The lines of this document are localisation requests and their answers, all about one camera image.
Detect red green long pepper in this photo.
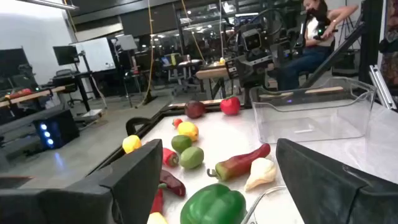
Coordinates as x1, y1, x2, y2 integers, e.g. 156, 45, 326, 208
206, 142, 271, 182

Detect red tomato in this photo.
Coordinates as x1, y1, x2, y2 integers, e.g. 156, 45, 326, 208
220, 95, 241, 116

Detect green lime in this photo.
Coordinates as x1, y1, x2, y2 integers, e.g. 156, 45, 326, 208
170, 134, 193, 154
179, 146, 205, 170

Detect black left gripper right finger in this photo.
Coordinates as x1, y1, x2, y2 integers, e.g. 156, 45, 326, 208
275, 138, 398, 224

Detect hanging yellow cable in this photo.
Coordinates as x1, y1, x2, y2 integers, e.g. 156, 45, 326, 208
181, 0, 206, 63
136, 0, 155, 108

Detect dark red apple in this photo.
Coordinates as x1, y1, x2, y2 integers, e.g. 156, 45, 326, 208
184, 100, 206, 119

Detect black office chair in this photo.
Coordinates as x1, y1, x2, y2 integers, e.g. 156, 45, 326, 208
52, 68, 82, 108

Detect clear plastic bin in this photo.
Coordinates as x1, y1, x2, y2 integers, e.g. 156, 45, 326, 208
241, 185, 287, 224
250, 77, 377, 144

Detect round wooden table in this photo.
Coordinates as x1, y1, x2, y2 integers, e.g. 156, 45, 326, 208
195, 66, 230, 100

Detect silver aluminium extrusion bar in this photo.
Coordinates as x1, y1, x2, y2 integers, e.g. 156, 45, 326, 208
369, 64, 398, 111

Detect white garlic bulb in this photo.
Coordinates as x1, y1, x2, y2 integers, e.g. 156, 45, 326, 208
244, 157, 277, 192

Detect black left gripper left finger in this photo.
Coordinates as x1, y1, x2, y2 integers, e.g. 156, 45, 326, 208
0, 139, 163, 224

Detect pale yellow toy vegetable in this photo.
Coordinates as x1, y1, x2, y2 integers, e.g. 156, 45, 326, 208
146, 212, 169, 224

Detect dark maroon chili pepper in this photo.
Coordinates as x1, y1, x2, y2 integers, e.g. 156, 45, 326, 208
158, 169, 187, 197

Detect black monitor on stand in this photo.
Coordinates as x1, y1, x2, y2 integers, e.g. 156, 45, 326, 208
52, 45, 94, 111

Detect whiteboard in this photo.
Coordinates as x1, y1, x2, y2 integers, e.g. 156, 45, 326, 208
71, 37, 116, 74

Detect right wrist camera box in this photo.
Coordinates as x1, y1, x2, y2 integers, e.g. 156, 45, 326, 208
241, 27, 264, 52

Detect black diagonal frame strut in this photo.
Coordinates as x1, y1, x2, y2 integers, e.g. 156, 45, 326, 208
302, 21, 366, 90

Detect red chili pepper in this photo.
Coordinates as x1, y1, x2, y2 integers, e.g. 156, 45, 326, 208
162, 147, 180, 168

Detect yellow lemon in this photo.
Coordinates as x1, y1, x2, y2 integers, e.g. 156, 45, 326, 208
122, 134, 142, 154

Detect wooden workbench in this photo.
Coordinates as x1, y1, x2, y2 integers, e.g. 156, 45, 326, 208
0, 86, 67, 109

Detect person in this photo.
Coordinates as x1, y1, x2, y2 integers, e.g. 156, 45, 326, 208
279, 0, 360, 91

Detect black vertical post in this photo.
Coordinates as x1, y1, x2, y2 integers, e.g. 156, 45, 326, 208
359, 0, 385, 85

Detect black frame loop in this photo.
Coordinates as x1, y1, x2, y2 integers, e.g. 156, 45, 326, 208
125, 116, 153, 137

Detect green bell pepper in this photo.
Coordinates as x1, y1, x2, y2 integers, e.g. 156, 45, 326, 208
180, 183, 248, 224

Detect orange yellow citrus fruit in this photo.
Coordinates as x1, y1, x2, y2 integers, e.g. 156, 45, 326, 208
177, 121, 200, 142

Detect black box blue lights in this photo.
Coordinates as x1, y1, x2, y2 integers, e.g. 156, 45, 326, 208
32, 108, 80, 150

